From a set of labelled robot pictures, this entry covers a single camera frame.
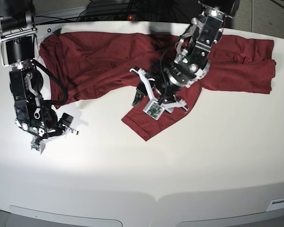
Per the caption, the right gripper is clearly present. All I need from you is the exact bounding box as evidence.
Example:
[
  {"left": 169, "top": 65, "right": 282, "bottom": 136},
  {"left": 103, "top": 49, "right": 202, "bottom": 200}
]
[{"left": 15, "top": 107, "right": 79, "bottom": 145}]

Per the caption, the power strip with red switch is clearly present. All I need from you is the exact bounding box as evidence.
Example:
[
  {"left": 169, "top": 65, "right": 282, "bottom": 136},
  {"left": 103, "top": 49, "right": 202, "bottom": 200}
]
[{"left": 80, "top": 13, "right": 139, "bottom": 22}]

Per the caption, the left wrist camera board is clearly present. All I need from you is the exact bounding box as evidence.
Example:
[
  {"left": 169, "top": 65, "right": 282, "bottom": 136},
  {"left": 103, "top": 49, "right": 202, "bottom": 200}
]
[{"left": 143, "top": 100, "right": 165, "bottom": 120}]

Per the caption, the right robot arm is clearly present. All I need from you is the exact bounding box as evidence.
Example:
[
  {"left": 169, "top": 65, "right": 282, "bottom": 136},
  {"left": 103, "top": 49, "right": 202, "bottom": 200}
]
[{"left": 0, "top": 0, "right": 79, "bottom": 148}]

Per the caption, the dark red long-sleeve shirt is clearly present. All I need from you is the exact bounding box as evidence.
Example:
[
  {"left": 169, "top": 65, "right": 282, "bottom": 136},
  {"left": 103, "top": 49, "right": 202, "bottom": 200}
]
[{"left": 39, "top": 32, "right": 277, "bottom": 142}]

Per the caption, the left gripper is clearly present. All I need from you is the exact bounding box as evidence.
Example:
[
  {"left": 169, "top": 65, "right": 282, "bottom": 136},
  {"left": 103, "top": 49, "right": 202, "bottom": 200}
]
[{"left": 129, "top": 61, "right": 188, "bottom": 114}]

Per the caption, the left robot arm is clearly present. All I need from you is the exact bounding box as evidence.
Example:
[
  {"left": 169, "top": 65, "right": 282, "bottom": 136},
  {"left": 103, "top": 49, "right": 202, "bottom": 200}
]
[{"left": 130, "top": 0, "right": 240, "bottom": 120}]

